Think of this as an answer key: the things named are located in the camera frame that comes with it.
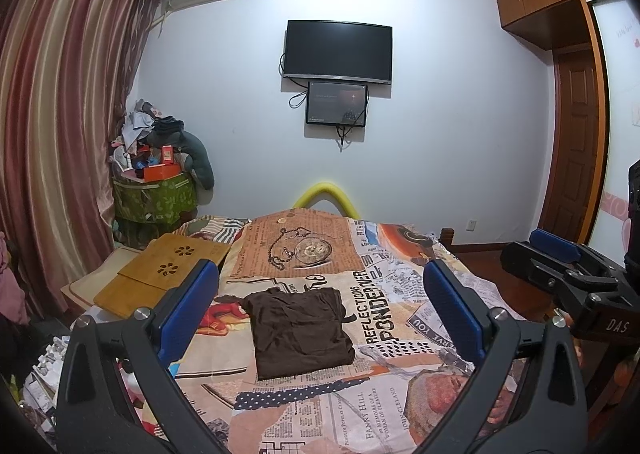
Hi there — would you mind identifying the brown wooden door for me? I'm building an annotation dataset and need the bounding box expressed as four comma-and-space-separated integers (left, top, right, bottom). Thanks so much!
537, 46, 609, 245

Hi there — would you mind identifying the striped pillow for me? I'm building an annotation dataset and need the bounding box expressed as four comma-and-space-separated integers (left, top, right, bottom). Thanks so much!
179, 216, 252, 243

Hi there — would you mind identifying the yellow foam tube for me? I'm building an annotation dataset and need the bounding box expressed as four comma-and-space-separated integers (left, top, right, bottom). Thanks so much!
292, 179, 357, 219

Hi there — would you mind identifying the brown shirt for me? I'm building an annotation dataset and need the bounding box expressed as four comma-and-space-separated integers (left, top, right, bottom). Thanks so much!
241, 286, 357, 381

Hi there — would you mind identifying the small black wall monitor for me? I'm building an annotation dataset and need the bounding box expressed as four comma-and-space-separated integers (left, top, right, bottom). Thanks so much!
305, 80, 370, 127

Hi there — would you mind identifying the striped curtain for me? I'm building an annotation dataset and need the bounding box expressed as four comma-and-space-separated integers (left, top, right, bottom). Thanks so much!
0, 0, 167, 325

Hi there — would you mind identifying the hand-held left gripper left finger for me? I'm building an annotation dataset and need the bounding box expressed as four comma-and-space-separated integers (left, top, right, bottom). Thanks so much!
55, 259, 223, 454

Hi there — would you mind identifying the pile of clothes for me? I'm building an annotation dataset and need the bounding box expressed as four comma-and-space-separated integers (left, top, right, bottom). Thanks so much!
108, 97, 157, 171

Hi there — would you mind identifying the pink cloth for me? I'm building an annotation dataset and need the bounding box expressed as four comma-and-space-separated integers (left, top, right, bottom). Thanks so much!
0, 233, 29, 325

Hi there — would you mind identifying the orange box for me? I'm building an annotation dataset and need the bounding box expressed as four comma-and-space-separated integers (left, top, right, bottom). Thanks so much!
142, 162, 182, 183

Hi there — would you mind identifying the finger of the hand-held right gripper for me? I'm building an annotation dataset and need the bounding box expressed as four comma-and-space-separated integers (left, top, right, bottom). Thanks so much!
500, 240, 622, 325
529, 228, 626, 281

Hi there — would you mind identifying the green patterned storage box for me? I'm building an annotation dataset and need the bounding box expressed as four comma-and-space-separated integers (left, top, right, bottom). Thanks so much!
110, 173, 199, 228

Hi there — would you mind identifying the beige mat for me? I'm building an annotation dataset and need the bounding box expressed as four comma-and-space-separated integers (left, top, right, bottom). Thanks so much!
59, 244, 147, 315

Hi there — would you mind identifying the large black wall television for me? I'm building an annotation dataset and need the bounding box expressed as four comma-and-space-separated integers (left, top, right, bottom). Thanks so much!
282, 19, 394, 85

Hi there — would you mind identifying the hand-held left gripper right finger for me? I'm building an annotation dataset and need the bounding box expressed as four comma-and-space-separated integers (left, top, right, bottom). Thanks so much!
417, 259, 591, 454

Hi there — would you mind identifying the bamboo lap tray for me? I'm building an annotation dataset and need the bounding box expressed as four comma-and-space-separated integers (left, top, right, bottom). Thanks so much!
93, 232, 234, 321

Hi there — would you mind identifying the printed newspaper-pattern blanket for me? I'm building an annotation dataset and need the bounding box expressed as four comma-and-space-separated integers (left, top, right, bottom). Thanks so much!
75, 211, 526, 454

